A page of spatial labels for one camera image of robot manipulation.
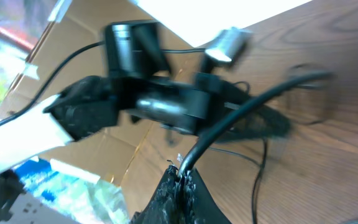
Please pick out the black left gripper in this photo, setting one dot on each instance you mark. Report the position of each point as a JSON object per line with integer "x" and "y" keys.
{"x": 192, "y": 108}

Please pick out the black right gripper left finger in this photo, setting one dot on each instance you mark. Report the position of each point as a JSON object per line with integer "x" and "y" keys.
{"x": 163, "y": 207}

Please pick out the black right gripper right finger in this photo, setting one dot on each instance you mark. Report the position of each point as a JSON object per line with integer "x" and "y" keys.
{"x": 199, "y": 206}

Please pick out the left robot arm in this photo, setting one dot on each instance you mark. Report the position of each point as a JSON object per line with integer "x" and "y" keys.
{"x": 132, "y": 51}

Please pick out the brown cardboard box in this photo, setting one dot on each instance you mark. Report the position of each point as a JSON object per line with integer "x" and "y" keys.
{"x": 72, "y": 46}

